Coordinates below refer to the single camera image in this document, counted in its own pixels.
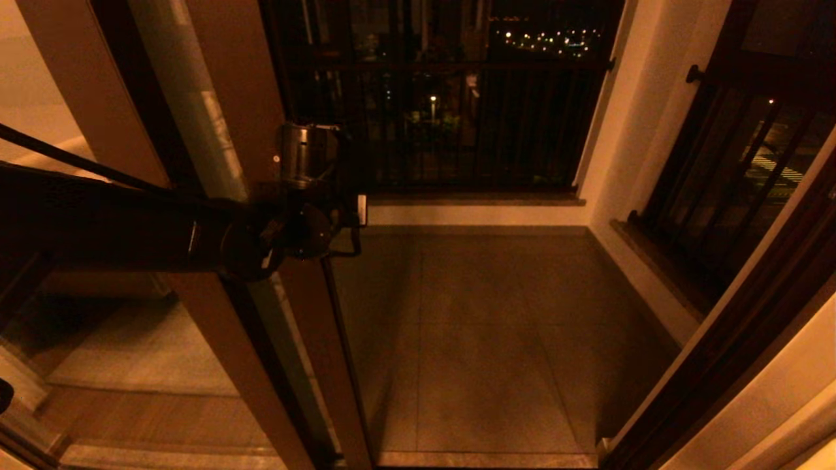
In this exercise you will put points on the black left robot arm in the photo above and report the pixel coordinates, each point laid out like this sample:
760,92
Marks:
98,222

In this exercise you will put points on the brown-framed fixed glass panel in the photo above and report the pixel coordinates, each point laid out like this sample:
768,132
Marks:
222,359

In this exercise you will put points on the dark metal balcony railing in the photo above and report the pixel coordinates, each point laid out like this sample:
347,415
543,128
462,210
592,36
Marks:
457,130

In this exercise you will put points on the dark metal floor track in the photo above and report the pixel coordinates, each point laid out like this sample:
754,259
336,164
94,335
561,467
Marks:
483,460

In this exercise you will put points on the dark barred window grille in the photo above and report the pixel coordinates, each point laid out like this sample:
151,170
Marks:
718,196

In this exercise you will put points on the dark brown door jamb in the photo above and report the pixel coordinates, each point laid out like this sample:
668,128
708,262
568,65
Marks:
718,359

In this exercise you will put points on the brown-framed sliding glass door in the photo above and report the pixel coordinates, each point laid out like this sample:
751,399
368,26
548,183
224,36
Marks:
235,65

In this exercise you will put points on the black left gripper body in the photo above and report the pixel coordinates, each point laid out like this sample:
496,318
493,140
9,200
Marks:
313,225

